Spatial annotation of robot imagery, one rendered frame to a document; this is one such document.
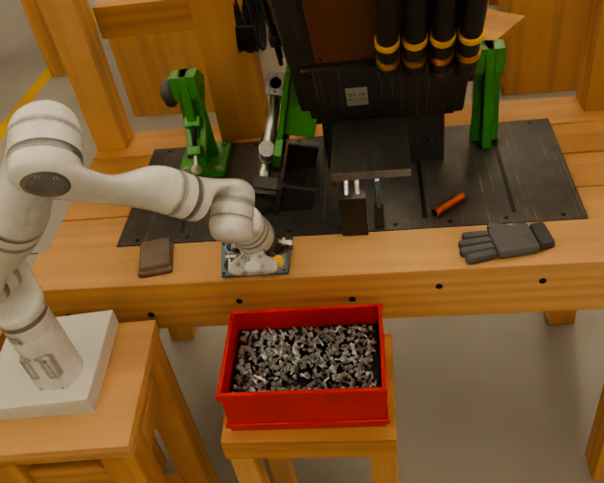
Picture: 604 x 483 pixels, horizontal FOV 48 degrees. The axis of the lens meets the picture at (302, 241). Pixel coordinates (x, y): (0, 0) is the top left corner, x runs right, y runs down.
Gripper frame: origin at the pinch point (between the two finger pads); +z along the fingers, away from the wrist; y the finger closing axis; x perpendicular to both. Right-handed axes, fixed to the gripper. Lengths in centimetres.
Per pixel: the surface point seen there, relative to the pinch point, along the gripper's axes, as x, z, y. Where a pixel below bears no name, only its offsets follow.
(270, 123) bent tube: -36.3, 17.9, 2.3
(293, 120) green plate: -30.6, 4.4, -5.3
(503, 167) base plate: -25, 31, -54
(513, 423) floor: 38, 96, -60
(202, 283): 3.6, 11.2, 17.2
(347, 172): -14.5, -4.5, -17.2
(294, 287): 5.2, 13.3, -3.3
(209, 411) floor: 32, 101, 41
